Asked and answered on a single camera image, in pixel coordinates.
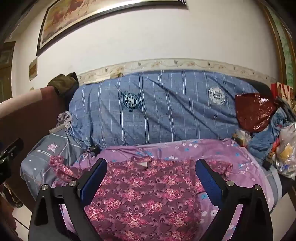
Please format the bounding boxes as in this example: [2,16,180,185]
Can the brown wooden door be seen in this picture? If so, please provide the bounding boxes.
[0,42,15,102]

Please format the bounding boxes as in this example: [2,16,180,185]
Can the small grey floral cloth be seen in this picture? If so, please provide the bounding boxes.
[57,111,73,130]

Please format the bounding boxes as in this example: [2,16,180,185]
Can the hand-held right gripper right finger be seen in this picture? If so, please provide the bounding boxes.
[195,159,273,241]

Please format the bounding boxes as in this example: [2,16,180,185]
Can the small wall picture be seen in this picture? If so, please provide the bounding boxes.
[29,57,38,81]

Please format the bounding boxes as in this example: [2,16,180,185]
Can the wooden framed green panel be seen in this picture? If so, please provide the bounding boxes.
[261,0,296,86]

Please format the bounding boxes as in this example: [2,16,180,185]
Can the olive brown cloth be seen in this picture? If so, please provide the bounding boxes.
[47,72,80,95]

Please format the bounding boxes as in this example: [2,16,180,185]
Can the blue denim cloth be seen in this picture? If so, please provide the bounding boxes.
[247,108,292,160]

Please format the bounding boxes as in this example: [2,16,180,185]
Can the red foil bag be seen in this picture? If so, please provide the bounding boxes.
[235,93,277,133]

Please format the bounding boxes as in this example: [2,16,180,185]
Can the grey star print pillow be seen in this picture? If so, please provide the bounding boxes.
[20,128,90,207]

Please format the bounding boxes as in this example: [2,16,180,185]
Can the maroon bed headboard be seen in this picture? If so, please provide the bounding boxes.
[0,87,77,204]

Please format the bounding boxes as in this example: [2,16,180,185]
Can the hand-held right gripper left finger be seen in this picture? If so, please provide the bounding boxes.
[29,158,108,241]

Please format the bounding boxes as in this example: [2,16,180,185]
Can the maroon floral garment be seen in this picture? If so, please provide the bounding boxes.
[50,155,234,241]

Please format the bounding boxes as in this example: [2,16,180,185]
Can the large framed painting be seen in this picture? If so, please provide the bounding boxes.
[36,0,188,56]

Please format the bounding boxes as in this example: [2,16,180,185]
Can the crumpled packet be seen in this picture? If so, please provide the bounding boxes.
[232,130,251,146]

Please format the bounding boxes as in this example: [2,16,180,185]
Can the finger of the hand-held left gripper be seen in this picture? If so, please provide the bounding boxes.
[0,138,24,160]

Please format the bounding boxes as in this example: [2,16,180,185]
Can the purple floral bed sheet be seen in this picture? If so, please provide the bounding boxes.
[51,138,275,241]

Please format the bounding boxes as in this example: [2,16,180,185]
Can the blue plaid quilt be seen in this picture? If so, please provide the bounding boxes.
[68,69,273,149]

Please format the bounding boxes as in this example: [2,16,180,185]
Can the floral wallpaper border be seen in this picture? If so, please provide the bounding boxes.
[77,58,278,84]

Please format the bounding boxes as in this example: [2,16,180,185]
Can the red box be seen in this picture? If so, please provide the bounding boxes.
[270,82,296,105]

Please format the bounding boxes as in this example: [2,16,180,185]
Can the clear plastic bag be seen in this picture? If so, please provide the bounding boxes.
[274,123,296,180]

